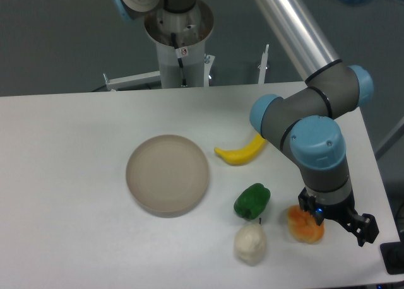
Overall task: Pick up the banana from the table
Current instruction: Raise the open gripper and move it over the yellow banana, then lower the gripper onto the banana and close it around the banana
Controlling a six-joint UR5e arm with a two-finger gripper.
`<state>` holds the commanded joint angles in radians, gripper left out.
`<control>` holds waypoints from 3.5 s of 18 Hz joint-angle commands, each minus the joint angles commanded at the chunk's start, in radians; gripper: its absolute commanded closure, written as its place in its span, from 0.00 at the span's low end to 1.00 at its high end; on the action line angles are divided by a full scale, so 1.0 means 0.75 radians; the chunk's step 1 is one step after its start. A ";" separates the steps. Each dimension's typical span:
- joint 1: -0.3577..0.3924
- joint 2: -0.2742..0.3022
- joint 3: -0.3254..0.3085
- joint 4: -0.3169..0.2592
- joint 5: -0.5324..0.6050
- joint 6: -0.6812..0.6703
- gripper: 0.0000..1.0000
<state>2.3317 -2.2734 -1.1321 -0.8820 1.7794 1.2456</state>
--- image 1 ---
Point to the orange knotted bread roll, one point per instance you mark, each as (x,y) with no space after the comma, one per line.
(302,226)

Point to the white metal bracket right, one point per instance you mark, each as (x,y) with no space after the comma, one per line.
(263,65)

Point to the yellow banana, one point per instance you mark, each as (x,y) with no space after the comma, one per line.
(243,155)

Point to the white metal bracket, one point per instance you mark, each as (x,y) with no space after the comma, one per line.
(131,82)
(263,65)

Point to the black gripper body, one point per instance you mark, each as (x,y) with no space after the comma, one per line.
(331,211)

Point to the white metal bracket left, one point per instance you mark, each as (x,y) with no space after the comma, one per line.
(131,82)

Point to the beige round plate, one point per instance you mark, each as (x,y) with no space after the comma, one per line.
(168,175)

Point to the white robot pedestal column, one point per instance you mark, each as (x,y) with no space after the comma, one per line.
(180,43)

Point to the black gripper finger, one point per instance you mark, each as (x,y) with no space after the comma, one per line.
(307,203)
(364,227)

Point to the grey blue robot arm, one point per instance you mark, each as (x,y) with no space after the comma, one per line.
(303,126)

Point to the grey metal leg right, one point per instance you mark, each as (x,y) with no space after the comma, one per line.
(394,135)

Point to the black device at table edge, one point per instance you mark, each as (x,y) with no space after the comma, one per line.
(392,253)

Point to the green bell pepper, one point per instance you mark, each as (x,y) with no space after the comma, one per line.
(252,201)

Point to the white pear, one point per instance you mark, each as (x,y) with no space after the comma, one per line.
(250,243)

